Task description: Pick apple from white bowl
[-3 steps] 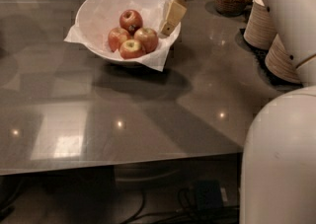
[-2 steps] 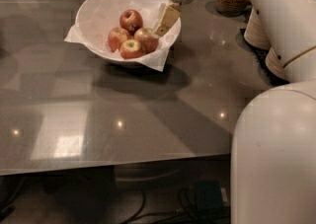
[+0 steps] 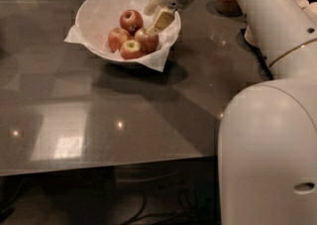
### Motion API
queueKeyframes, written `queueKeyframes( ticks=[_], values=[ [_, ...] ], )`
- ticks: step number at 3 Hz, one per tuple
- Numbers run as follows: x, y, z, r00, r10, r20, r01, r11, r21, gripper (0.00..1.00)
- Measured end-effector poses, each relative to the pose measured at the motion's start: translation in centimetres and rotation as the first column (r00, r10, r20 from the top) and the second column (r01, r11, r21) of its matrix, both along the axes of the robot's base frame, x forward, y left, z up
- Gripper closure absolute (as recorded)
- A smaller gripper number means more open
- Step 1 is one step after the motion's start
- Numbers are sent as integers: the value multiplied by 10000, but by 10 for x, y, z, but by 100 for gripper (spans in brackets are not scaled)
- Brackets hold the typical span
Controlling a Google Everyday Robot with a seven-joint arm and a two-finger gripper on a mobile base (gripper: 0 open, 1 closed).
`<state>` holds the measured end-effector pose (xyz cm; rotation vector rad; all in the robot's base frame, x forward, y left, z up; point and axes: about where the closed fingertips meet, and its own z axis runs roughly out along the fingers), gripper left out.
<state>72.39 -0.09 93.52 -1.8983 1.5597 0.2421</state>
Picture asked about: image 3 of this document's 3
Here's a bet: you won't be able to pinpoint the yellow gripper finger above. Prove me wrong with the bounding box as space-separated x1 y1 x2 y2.
148 7 174 34

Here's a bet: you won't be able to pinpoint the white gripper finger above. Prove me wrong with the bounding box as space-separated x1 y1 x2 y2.
144 0 159 16

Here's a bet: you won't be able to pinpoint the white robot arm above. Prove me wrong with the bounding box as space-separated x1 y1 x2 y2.
145 0 317 225

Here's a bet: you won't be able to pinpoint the red apple top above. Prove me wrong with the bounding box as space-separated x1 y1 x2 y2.
119 9 144 35

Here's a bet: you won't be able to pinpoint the red apple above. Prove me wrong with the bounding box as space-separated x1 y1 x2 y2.
119 9 144 35
108 27 132 53
120 40 145 59
134 28 159 54

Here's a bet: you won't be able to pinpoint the red apple right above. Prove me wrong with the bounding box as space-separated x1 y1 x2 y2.
134 28 159 54

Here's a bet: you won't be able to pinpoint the red apple front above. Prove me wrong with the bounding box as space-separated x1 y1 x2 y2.
120 40 145 59

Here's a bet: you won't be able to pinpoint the red apple left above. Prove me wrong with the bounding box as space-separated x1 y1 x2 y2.
108 27 132 53

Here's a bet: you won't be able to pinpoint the white bowl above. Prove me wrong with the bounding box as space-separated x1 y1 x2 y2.
74 0 182 69

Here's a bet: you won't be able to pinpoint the white paper liner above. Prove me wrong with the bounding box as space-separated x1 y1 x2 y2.
63 0 182 73

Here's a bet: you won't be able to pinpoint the black rubber mat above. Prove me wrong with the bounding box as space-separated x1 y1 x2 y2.
240 29 273 80

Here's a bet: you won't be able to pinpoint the tall stack of paper plates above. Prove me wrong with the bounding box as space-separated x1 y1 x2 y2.
244 27 259 48

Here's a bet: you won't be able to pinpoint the black floor cables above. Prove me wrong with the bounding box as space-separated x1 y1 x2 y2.
120 169 221 225

